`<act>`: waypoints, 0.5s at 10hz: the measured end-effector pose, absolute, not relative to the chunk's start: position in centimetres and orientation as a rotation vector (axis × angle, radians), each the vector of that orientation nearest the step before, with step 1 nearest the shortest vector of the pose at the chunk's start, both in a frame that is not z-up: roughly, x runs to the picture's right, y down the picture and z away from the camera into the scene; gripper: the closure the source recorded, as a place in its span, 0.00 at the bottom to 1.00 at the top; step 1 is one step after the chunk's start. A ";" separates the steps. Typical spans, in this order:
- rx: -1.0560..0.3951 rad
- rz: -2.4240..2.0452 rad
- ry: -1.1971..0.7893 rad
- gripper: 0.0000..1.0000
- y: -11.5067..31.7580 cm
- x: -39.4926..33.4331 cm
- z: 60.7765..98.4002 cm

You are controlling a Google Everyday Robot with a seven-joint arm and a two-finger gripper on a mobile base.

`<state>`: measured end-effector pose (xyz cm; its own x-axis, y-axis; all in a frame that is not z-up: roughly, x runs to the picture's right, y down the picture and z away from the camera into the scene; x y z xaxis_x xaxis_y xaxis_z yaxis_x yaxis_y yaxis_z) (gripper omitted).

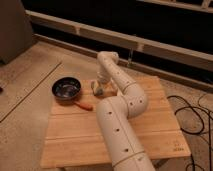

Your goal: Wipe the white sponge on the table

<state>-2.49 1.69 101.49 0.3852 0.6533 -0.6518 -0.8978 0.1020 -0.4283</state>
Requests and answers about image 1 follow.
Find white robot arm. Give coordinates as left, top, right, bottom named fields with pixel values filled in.
left=96, top=51, right=155, bottom=171

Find grey cabinet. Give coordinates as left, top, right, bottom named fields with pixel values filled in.
left=0, top=0, right=36, bottom=64

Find black frying pan orange handle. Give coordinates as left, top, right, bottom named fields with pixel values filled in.
left=52, top=77, right=93, bottom=111

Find white wooden shelf rail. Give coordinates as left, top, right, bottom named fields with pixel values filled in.
left=26, top=10, right=213, bottom=72

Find black cables on floor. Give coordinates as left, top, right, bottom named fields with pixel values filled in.
left=166, top=92, right=213, bottom=171

